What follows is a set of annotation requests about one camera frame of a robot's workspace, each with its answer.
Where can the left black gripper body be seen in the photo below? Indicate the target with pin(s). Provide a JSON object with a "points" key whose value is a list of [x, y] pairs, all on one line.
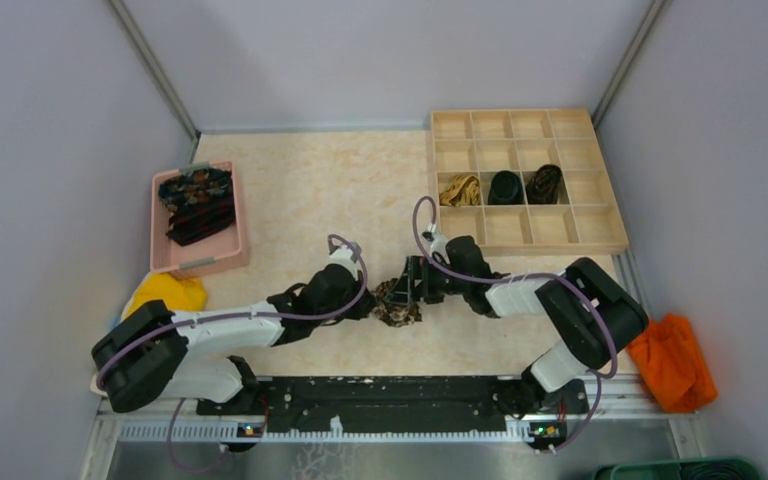
{"points": [[355, 313]]}

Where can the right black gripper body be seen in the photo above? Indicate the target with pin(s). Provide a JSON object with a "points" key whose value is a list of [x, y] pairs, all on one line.
{"points": [[436, 282]]}

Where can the brown floral patterned tie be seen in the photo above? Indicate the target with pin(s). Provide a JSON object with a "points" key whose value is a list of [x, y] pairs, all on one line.
{"points": [[395, 316]]}

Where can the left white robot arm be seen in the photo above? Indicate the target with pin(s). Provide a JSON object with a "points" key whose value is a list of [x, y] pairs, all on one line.
{"points": [[160, 353]]}

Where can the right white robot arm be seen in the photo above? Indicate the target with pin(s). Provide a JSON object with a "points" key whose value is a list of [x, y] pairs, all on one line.
{"points": [[594, 317]]}

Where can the dark ties in basket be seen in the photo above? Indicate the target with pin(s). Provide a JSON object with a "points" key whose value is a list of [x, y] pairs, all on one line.
{"points": [[201, 204]]}

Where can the rolled yellow tie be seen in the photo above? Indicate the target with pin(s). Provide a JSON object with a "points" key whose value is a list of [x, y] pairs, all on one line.
{"points": [[463, 190]]}

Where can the rolled dark green tie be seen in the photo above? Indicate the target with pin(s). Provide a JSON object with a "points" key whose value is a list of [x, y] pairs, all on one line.
{"points": [[506, 188]]}

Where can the pink plastic basket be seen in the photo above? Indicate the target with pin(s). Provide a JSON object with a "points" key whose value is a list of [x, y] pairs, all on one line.
{"points": [[225, 250]]}

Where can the rolled brown patterned tie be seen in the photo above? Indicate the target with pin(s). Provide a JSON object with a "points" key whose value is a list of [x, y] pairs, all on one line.
{"points": [[543, 188]]}

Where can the yellow cloth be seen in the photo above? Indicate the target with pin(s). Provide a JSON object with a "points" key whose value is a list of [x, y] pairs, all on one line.
{"points": [[187, 294]]}

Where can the wooden compartment tray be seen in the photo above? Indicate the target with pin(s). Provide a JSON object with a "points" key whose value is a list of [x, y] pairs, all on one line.
{"points": [[585, 221]]}

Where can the orange cloth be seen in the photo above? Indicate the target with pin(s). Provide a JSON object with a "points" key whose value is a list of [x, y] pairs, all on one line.
{"points": [[672, 365]]}

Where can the green bin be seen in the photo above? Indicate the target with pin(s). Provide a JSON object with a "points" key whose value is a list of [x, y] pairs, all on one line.
{"points": [[700, 468]]}

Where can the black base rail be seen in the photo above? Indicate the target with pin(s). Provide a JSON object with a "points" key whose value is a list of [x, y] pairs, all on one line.
{"points": [[397, 404]]}

